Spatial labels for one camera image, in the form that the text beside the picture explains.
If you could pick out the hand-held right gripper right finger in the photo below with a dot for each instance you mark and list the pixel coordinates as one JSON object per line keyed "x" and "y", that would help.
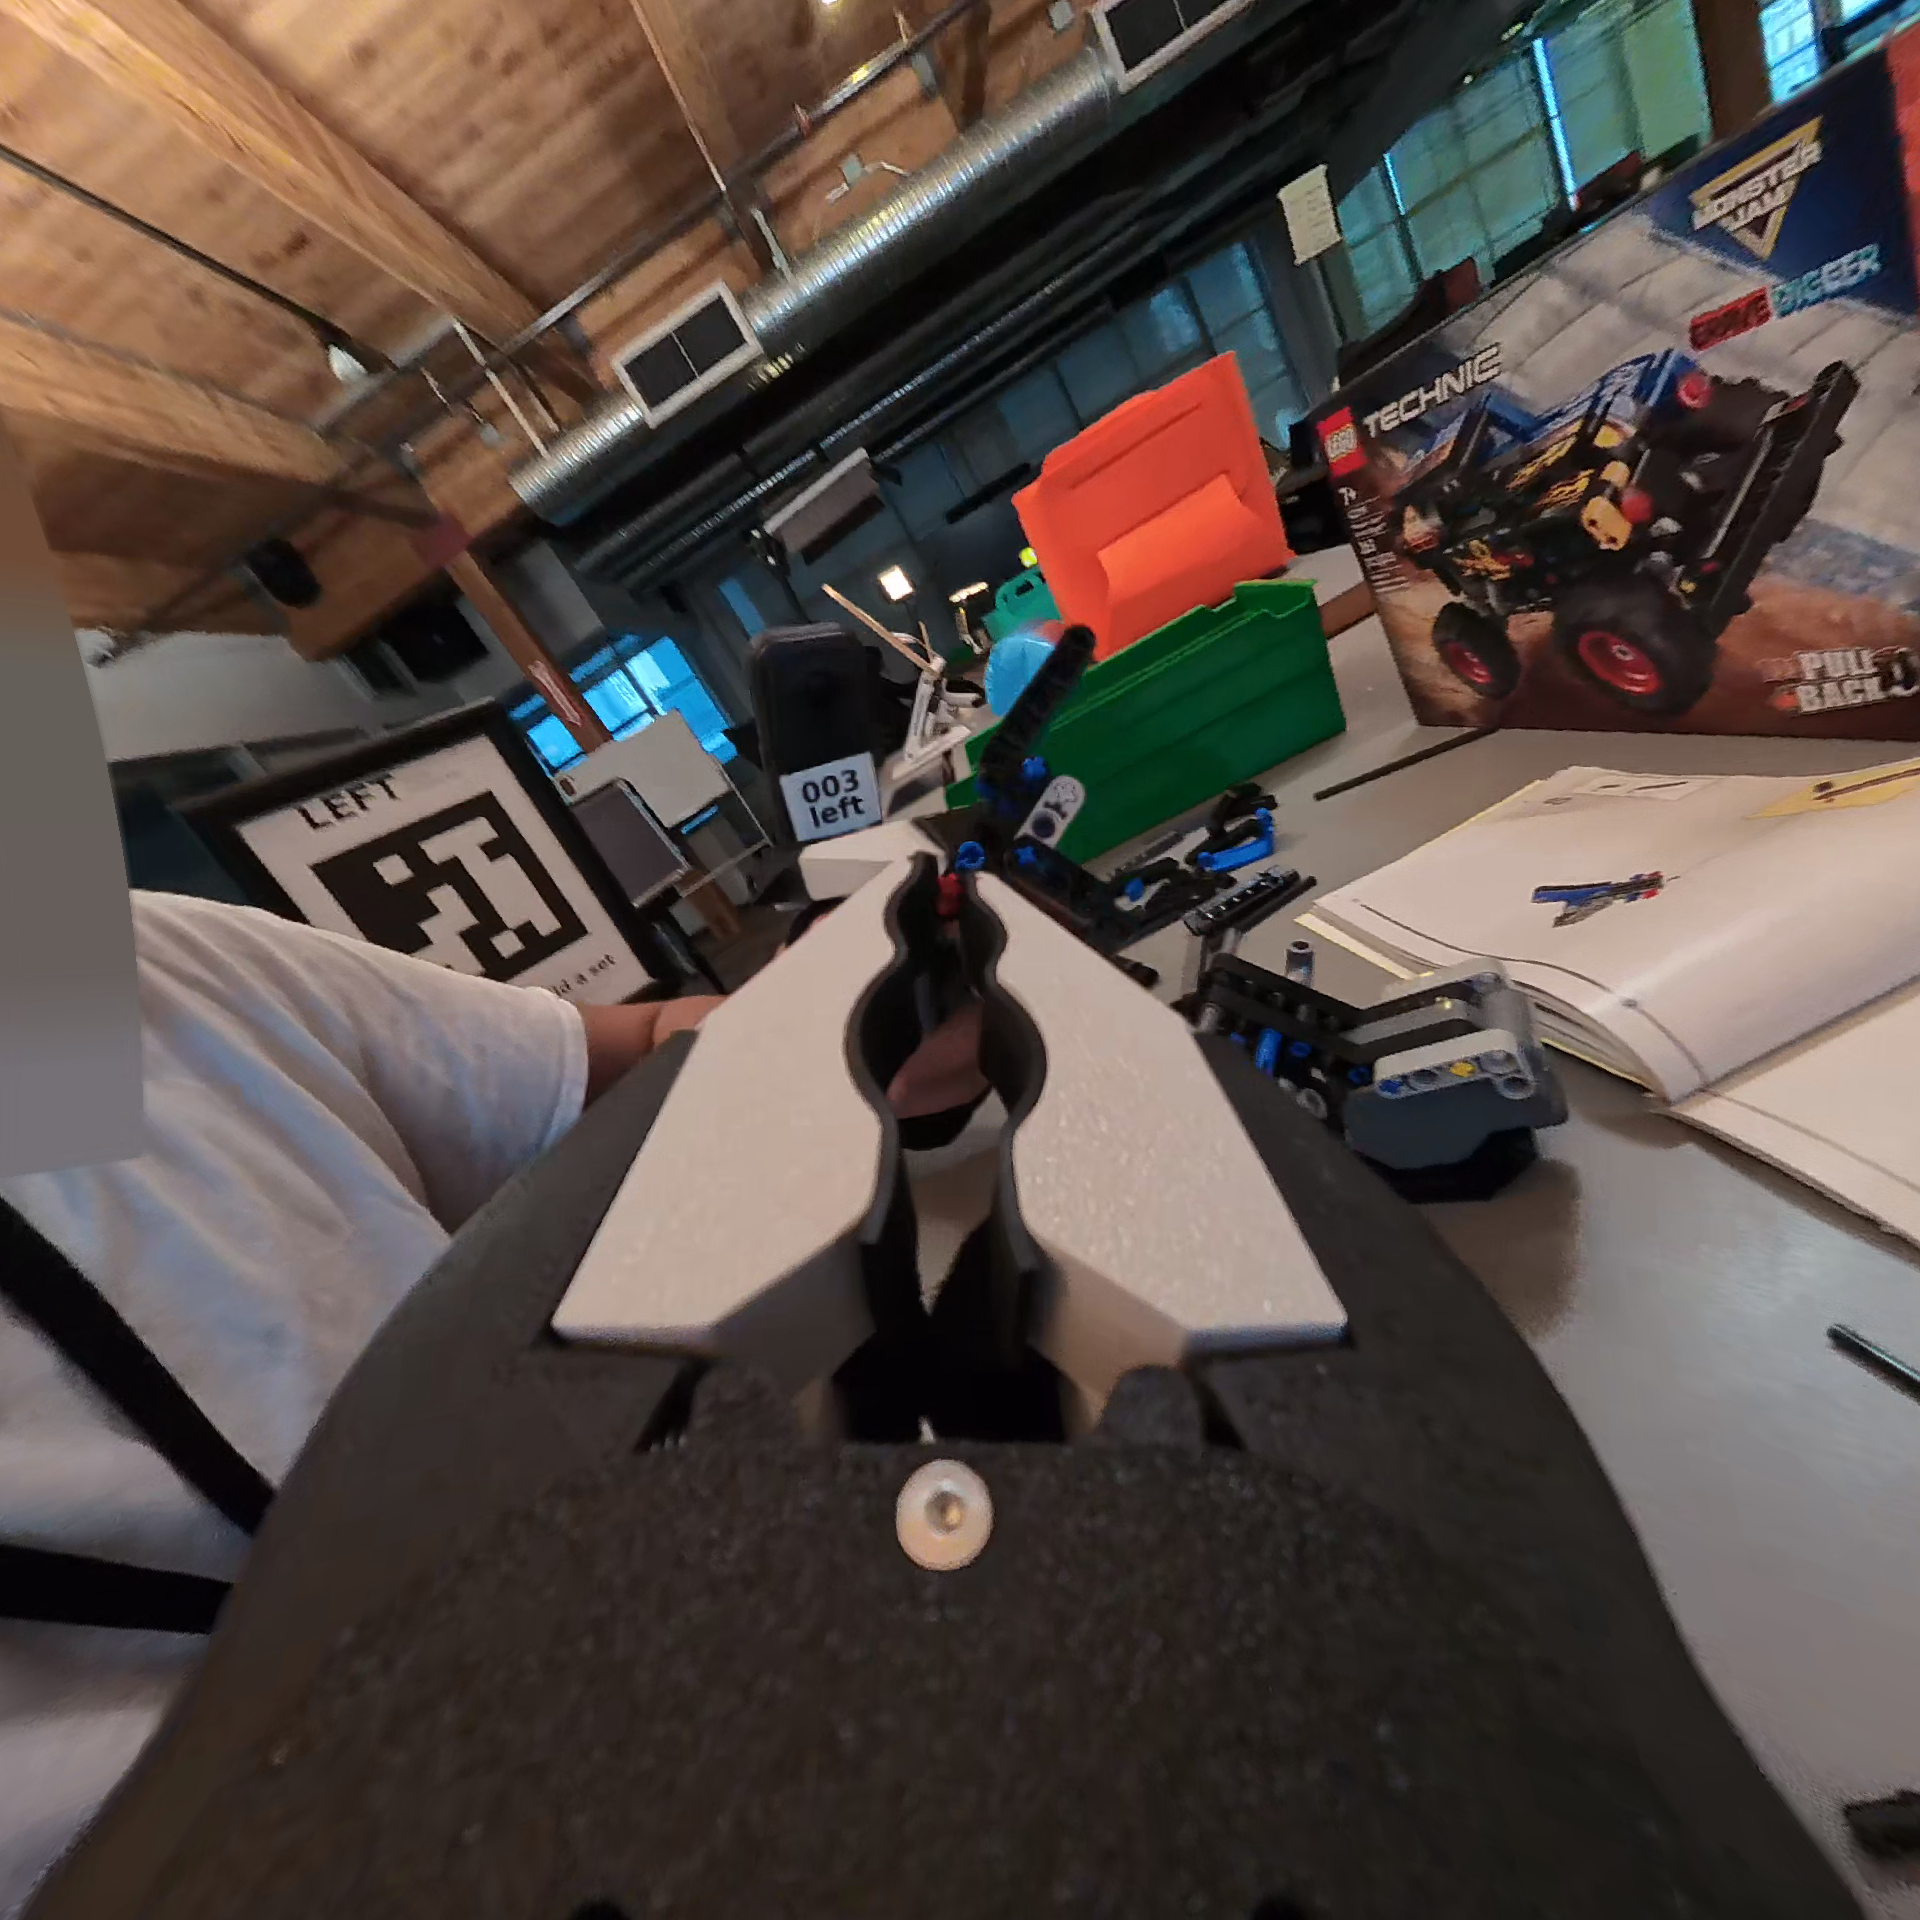
{"x": 1169, "y": 1185}

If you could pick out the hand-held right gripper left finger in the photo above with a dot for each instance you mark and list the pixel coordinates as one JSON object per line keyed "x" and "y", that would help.
{"x": 736, "y": 1185}

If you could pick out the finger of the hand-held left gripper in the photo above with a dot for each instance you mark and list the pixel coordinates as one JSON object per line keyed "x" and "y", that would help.
{"x": 871, "y": 863}

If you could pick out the black lego frame blue pins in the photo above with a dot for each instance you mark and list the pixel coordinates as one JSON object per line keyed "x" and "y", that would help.
{"x": 1040, "y": 709}

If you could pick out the black blue lego chassis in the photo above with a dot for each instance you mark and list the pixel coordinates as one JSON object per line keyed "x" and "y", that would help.
{"x": 1439, "y": 1074}

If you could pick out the person's left forearm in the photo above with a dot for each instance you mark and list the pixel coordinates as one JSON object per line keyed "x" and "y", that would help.
{"x": 647, "y": 1038}

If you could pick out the pile of black lego pieces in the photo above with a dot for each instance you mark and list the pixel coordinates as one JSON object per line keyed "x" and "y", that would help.
{"x": 1252, "y": 900}

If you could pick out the blue lego connector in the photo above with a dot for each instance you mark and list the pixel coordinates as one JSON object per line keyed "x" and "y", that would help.
{"x": 1242, "y": 851}

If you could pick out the lego instruction booklet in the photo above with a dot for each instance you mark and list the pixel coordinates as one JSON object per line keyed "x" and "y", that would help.
{"x": 1696, "y": 914}

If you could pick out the short black lego axle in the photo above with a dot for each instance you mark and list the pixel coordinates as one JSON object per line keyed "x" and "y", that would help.
{"x": 1874, "y": 1360}

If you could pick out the lego set box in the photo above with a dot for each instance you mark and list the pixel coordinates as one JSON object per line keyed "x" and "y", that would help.
{"x": 1650, "y": 496}

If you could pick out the black lego pin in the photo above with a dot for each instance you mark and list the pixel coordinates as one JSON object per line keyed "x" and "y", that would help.
{"x": 1887, "y": 1823}

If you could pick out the person's left hand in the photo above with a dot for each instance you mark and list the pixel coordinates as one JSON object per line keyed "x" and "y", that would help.
{"x": 932, "y": 1064}

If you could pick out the wooden stick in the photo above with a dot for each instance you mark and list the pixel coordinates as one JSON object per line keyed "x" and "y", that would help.
{"x": 879, "y": 620}

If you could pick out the white stand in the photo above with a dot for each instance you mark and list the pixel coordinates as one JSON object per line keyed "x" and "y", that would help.
{"x": 931, "y": 726}

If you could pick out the window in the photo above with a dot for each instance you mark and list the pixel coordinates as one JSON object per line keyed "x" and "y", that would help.
{"x": 659, "y": 682}

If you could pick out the whiteboard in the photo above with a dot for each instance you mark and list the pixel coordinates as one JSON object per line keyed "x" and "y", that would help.
{"x": 659, "y": 765}

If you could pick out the blue cylinder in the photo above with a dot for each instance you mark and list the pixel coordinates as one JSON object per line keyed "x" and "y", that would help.
{"x": 1025, "y": 673}

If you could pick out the green basket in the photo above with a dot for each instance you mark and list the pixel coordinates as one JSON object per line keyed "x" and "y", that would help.
{"x": 1014, "y": 599}

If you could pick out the flat screen monitor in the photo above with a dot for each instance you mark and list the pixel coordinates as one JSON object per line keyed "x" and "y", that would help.
{"x": 630, "y": 841}

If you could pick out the green plastic bin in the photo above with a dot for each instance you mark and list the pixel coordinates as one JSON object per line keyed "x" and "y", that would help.
{"x": 1201, "y": 722}

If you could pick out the white vent grille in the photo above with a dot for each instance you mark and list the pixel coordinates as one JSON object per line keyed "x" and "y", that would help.
{"x": 1165, "y": 33}
{"x": 685, "y": 355}

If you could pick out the orange plastic container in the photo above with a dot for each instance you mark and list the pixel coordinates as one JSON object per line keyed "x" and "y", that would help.
{"x": 1156, "y": 512}

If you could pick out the black white marker sign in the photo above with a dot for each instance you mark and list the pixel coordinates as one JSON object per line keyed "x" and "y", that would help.
{"x": 437, "y": 885}

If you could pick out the thin dark rod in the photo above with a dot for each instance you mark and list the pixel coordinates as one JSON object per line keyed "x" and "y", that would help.
{"x": 1403, "y": 765}

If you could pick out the white paper sign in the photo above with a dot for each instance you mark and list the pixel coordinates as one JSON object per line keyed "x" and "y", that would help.
{"x": 1309, "y": 215}

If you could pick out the silver ventilation duct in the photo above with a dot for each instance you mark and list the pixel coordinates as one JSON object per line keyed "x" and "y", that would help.
{"x": 902, "y": 225}

